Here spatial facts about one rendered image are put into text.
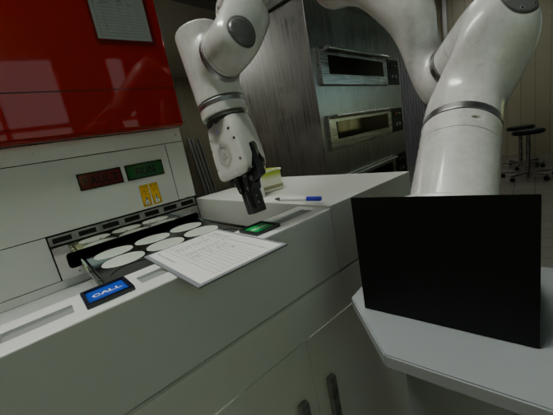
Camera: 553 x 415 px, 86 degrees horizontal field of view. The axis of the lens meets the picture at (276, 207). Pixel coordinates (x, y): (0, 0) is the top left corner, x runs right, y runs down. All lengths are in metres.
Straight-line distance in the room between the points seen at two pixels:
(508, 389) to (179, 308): 0.39
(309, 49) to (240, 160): 1.97
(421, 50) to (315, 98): 1.66
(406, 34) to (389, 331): 0.57
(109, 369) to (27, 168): 0.68
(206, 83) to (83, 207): 0.61
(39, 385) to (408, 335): 0.45
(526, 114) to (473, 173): 6.79
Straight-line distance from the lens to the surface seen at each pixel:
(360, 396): 0.86
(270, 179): 0.91
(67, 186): 1.02
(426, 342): 0.48
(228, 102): 0.53
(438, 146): 0.53
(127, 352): 0.45
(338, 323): 0.70
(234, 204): 0.90
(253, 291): 0.51
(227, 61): 0.50
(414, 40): 0.75
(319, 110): 2.36
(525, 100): 7.27
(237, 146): 0.50
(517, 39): 0.65
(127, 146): 1.06
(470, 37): 0.63
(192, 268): 0.44
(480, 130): 0.55
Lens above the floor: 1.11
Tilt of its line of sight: 13 degrees down
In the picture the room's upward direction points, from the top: 11 degrees counter-clockwise
